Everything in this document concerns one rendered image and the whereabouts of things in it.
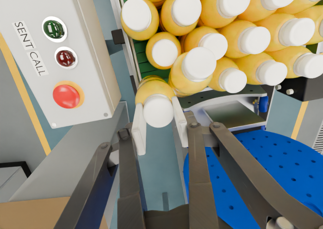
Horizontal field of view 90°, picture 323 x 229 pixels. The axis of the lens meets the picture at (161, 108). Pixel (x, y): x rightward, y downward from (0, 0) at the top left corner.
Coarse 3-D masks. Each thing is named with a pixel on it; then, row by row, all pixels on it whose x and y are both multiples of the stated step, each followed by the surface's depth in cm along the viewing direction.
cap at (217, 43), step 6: (210, 36) 24; (216, 36) 24; (222, 36) 24; (204, 42) 24; (210, 42) 24; (216, 42) 24; (222, 42) 24; (210, 48) 24; (216, 48) 25; (222, 48) 25; (216, 54) 25; (222, 54) 25
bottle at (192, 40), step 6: (192, 30) 29; (198, 30) 27; (204, 30) 27; (210, 30) 26; (216, 30) 27; (180, 36) 37; (186, 36) 30; (192, 36) 28; (198, 36) 27; (204, 36) 26; (180, 42) 35; (186, 42) 29; (192, 42) 27; (198, 42) 27; (186, 48) 29; (192, 48) 28
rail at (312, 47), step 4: (320, 0) 33; (316, 4) 34; (320, 4) 33; (312, 44) 36; (316, 44) 36; (320, 44) 35; (308, 48) 38; (312, 48) 37; (316, 48) 36; (320, 48) 36; (312, 52) 37; (316, 52) 36
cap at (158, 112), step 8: (160, 96) 20; (152, 104) 20; (160, 104) 20; (168, 104) 20; (144, 112) 20; (152, 112) 20; (160, 112) 20; (168, 112) 20; (152, 120) 20; (160, 120) 20; (168, 120) 20
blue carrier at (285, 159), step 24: (264, 144) 38; (288, 144) 36; (216, 168) 34; (264, 168) 32; (288, 168) 31; (312, 168) 30; (216, 192) 29; (288, 192) 27; (312, 192) 26; (240, 216) 25
